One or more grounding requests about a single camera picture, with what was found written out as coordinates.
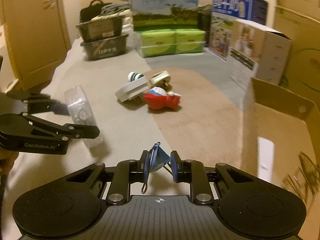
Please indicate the black bag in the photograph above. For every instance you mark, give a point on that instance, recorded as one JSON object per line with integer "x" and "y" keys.
{"x": 93, "y": 10}

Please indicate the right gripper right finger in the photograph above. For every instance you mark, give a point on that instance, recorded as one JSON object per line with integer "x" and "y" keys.
{"x": 193, "y": 173}

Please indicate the red white toy figure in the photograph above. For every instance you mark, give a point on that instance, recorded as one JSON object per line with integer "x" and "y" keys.
{"x": 157, "y": 98}

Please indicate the blue binder clip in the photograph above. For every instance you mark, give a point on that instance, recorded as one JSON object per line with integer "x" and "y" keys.
{"x": 155, "y": 159}

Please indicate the clear plastic box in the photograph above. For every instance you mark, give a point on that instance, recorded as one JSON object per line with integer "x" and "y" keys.
{"x": 79, "y": 107}

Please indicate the large brown cardboard box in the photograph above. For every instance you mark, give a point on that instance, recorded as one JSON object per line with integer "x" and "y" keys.
{"x": 299, "y": 21}

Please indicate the green white small jar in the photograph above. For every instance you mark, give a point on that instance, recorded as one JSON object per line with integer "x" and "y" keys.
{"x": 132, "y": 76}

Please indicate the green tissue pack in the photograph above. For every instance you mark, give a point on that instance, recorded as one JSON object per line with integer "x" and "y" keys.
{"x": 151, "y": 43}

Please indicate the beige plug adapter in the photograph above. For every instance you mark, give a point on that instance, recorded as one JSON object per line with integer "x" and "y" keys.
{"x": 161, "y": 79}

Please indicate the lower black crate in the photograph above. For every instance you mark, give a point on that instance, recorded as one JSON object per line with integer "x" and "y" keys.
{"x": 105, "y": 48}

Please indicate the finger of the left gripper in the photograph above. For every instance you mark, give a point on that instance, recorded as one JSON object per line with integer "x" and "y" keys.
{"x": 74, "y": 130}
{"x": 35, "y": 103}

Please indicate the wooden door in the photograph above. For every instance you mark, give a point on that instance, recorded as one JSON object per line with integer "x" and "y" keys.
{"x": 37, "y": 38}

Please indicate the upper black crate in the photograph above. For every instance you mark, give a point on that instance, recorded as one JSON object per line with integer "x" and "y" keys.
{"x": 101, "y": 29}

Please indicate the person left hand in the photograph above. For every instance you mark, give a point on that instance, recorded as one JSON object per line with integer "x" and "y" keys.
{"x": 7, "y": 160}

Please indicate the black crate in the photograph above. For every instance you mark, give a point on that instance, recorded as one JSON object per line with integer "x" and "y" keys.
{"x": 101, "y": 29}
{"x": 105, "y": 48}

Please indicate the green pasture milk box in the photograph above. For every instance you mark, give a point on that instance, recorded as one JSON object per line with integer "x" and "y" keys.
{"x": 164, "y": 14}

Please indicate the white humidifier box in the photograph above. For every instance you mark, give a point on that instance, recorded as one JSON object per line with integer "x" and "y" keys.
{"x": 258, "y": 51}

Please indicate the blue milk carton box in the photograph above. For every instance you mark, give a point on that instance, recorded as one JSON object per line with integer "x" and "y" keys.
{"x": 223, "y": 15}

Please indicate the shallow cardboard tray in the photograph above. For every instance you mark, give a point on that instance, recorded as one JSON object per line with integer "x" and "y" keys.
{"x": 291, "y": 122}

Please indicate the folded grey clothes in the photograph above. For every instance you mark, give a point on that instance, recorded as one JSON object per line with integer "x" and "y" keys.
{"x": 115, "y": 8}

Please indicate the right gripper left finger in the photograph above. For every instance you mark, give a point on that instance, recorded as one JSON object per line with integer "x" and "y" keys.
{"x": 126, "y": 173}

